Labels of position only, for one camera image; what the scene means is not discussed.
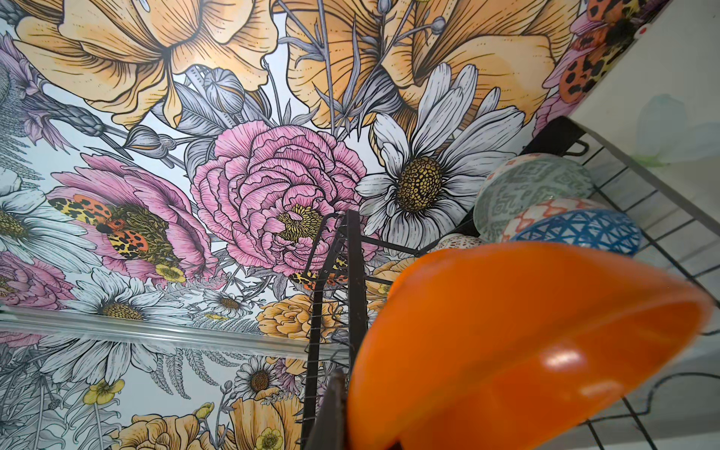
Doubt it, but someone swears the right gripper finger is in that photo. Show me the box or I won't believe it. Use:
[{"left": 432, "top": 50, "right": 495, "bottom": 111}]
[{"left": 304, "top": 369, "right": 347, "bottom": 450}]

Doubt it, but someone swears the black wire dish rack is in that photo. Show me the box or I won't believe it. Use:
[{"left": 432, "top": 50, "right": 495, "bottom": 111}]
[{"left": 301, "top": 117, "right": 719, "bottom": 449}]

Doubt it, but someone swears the plain orange bowl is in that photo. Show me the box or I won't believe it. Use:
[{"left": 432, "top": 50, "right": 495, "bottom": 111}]
[{"left": 347, "top": 242, "right": 714, "bottom": 449}]

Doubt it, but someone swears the maroon patterned white bowl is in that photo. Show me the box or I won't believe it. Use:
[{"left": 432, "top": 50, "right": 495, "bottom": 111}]
[{"left": 429, "top": 234, "right": 484, "bottom": 253}]

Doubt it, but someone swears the green patterned bowl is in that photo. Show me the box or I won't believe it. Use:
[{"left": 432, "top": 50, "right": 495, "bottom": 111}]
[{"left": 472, "top": 154, "right": 594, "bottom": 243}]

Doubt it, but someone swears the dark blue patterned bowl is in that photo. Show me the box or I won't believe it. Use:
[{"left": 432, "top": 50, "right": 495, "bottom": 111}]
[{"left": 500, "top": 198, "right": 642, "bottom": 256}]

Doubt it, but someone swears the aluminium wall corner profile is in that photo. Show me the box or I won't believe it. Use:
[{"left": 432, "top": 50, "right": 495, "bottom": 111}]
[{"left": 0, "top": 306, "right": 350, "bottom": 361}]

